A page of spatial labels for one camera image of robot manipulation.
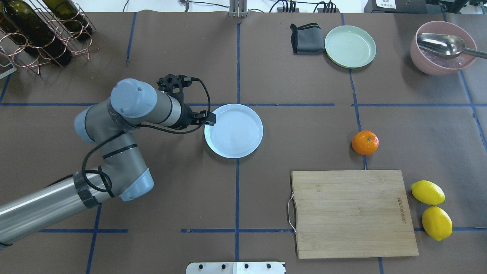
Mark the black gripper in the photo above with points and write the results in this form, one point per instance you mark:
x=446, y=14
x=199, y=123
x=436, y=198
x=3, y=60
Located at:
x=187, y=115

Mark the orange mandarin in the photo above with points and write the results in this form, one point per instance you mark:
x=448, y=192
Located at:
x=365, y=143

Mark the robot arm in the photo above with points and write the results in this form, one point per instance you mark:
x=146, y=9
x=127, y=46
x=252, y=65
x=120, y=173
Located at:
x=115, y=167

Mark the light blue plate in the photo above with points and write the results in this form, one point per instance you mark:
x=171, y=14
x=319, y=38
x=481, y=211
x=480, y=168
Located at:
x=238, y=131

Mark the green plate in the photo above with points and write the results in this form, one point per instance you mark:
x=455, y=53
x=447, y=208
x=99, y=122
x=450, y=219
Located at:
x=350, y=47

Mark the dark folded cloth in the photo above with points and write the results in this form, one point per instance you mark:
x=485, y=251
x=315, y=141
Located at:
x=307, y=39

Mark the bamboo cutting board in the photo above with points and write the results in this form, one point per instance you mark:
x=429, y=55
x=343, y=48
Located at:
x=351, y=214

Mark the dark wine bottle back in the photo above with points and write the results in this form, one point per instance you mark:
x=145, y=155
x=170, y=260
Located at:
x=71, y=18

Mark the dark wine bottle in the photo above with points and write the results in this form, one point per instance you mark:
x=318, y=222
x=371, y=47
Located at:
x=71, y=18
x=37, y=32
x=8, y=28

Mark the dark wine bottle middle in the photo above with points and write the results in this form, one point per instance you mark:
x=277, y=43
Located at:
x=37, y=32

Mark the dark wine bottle front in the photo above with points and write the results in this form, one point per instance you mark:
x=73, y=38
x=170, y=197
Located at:
x=8, y=28

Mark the pink bowl with ice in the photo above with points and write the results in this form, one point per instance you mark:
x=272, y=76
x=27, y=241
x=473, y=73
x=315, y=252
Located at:
x=433, y=63

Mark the yellow lemon far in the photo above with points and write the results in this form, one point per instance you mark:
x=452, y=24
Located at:
x=428, y=192

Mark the yellow lemon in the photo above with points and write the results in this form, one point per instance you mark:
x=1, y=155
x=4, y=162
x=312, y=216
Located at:
x=437, y=223
x=428, y=192

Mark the yellow lemon near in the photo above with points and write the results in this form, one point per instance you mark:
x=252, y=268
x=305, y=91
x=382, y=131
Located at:
x=437, y=223

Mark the metal scoop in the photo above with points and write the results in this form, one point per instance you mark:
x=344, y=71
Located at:
x=447, y=45

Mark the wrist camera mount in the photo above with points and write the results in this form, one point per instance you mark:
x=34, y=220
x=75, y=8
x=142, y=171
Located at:
x=170, y=82

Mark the aluminium frame post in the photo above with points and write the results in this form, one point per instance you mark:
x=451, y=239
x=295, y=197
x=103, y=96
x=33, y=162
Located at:
x=238, y=8

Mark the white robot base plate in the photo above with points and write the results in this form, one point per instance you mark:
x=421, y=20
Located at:
x=260, y=267

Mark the copper wire wine rack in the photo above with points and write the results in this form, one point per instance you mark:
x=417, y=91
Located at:
x=29, y=58

